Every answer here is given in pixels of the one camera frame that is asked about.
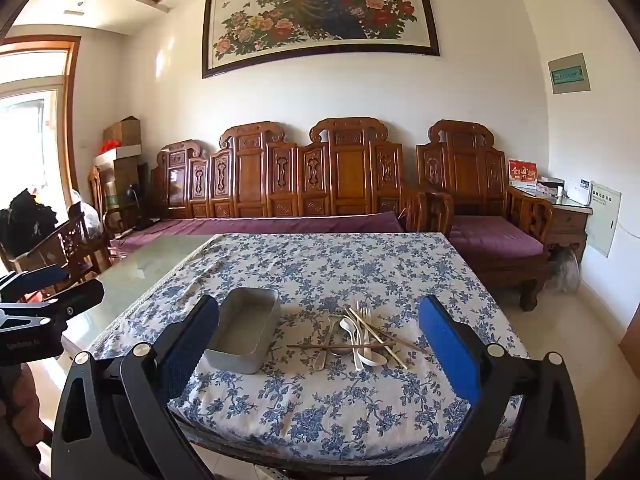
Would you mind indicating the grey mop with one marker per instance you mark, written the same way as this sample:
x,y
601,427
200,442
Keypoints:
x,y
565,272

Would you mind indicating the blue floral tablecloth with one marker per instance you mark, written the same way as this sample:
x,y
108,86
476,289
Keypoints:
x,y
300,270

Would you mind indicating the black bag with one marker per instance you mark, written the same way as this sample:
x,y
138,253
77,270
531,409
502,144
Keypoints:
x,y
25,220

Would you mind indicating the wooden door frame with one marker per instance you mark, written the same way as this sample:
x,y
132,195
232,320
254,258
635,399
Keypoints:
x,y
70,110

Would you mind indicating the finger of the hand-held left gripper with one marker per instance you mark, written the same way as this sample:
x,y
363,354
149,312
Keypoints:
x,y
75,301
45,276

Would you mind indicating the stacked cardboard boxes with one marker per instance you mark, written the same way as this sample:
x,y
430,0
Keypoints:
x,y
120,170

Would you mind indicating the framed peacock painting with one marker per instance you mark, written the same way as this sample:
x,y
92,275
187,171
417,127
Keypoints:
x,y
320,10

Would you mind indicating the white spoon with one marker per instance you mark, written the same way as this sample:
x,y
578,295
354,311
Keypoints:
x,y
346,326
377,360

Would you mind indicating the carved wooden armchair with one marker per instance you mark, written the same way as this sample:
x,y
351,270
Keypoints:
x,y
465,170

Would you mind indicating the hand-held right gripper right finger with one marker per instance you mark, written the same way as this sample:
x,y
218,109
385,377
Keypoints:
x,y
445,345

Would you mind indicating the white plastic bag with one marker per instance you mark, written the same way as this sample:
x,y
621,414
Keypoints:
x,y
87,222

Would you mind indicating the rectangular metal tray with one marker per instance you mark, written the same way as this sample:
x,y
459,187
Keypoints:
x,y
240,357

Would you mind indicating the grey electric box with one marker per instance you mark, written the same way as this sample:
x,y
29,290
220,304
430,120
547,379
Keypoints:
x,y
569,74

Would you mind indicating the carved wooden sofa bench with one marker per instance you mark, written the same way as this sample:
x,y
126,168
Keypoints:
x,y
250,175

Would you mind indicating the red desk calendar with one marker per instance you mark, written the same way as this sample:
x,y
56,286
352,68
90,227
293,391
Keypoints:
x,y
522,172

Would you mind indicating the purple sofa cushion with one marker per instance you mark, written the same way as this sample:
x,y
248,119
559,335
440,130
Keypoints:
x,y
260,225

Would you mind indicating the wooden side table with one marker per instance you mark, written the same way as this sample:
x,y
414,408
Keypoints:
x,y
567,222

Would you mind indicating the wooden chair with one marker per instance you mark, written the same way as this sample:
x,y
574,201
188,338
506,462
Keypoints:
x,y
60,245

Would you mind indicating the plain metal spoon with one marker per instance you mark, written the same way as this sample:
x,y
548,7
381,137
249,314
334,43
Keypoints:
x,y
341,350

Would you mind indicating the purple armchair cushion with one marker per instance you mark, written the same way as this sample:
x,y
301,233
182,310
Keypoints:
x,y
495,237

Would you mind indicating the ivory chopstick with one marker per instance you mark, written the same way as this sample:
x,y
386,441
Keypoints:
x,y
392,358
400,358

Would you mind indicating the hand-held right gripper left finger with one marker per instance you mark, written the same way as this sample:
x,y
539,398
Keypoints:
x,y
190,345

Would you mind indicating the brown chopstick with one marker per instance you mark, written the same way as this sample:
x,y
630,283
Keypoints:
x,y
310,346
410,345

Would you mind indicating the cardboard box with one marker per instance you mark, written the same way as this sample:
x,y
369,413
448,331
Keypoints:
x,y
124,131

